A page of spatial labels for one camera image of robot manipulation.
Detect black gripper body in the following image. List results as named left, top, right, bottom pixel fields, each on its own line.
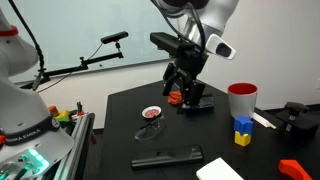
left=174, top=49, right=208, bottom=79

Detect black rectangular object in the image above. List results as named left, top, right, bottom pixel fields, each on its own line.
left=182, top=94, right=214, bottom=110

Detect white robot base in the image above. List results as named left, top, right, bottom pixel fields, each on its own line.
left=0, top=11, right=74, bottom=180

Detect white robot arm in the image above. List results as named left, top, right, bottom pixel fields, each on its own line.
left=150, top=0, right=239, bottom=109

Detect white cup red interior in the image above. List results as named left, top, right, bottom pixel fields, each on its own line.
left=228, top=83, right=258, bottom=118

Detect orange cloth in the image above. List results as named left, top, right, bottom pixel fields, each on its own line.
left=167, top=91, right=182, bottom=106

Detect small white red dish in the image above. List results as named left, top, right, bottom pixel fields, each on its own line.
left=142, top=106, right=162, bottom=119

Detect clear safety glasses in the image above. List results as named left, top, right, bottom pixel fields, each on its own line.
left=134, top=116, right=165, bottom=141

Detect blue block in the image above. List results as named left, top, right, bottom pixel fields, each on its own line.
left=233, top=116, right=253, bottom=135

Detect black remote bar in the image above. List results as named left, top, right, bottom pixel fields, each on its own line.
left=131, top=145, right=204, bottom=170

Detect white box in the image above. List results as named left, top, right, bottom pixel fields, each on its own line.
left=196, top=157, right=244, bottom=180

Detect black clamp knob base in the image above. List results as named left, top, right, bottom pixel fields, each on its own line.
left=275, top=102, right=319, bottom=136

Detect green yellow toy blocks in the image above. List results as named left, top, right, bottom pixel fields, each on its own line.
left=48, top=106, right=70, bottom=124

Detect orange curved block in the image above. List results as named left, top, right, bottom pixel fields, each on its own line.
left=278, top=160, right=313, bottom=180

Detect wrist camera black bar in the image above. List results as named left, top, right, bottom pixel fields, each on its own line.
left=150, top=32, right=188, bottom=55

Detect black camera on boom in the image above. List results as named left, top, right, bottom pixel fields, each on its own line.
left=101, top=31, right=129, bottom=44

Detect aluminium extrusion frame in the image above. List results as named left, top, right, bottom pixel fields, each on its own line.
left=53, top=113, right=95, bottom=180

